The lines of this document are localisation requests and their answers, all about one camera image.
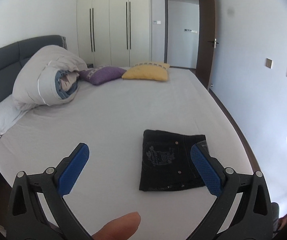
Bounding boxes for black denim pants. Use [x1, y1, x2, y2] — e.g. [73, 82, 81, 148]
[139, 129, 208, 192]

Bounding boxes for left hand thumb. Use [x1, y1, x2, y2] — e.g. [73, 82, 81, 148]
[92, 212, 141, 240]

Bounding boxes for white pillow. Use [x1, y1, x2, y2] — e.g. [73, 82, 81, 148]
[0, 94, 29, 138]

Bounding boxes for rolled grey duvet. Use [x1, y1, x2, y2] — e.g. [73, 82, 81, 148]
[12, 45, 88, 111]

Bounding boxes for purple pillow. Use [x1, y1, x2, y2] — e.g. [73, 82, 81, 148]
[78, 66, 126, 86]

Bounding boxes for yellow pillow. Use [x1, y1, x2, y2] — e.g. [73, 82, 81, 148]
[122, 62, 170, 81]

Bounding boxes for dark grey headboard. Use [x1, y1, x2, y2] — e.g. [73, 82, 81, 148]
[0, 35, 67, 102]

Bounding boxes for brown wooden door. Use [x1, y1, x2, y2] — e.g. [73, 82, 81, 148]
[196, 0, 218, 90]

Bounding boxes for cream wardrobe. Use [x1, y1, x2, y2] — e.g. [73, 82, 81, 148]
[77, 0, 151, 67]

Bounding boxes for upper beige wall switch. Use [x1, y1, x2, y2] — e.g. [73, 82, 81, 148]
[266, 58, 273, 69]

